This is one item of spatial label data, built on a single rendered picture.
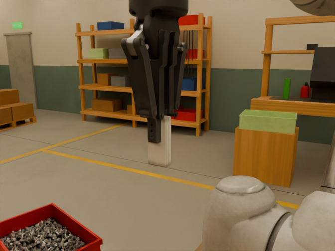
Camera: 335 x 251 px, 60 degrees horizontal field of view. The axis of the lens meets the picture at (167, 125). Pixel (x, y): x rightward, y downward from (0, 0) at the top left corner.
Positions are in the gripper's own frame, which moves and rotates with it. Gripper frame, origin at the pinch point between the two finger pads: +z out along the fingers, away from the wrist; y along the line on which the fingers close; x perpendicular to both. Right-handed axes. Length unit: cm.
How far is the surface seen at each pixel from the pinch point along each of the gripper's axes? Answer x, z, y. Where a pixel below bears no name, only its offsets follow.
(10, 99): 605, 77, 350
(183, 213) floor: 90, 131, 190
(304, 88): 23, 37, 502
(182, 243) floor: 70, 131, 148
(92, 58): 450, -13, 455
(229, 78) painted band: 158, 26, 515
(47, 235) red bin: 53, 44, 19
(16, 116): 564, 109, 335
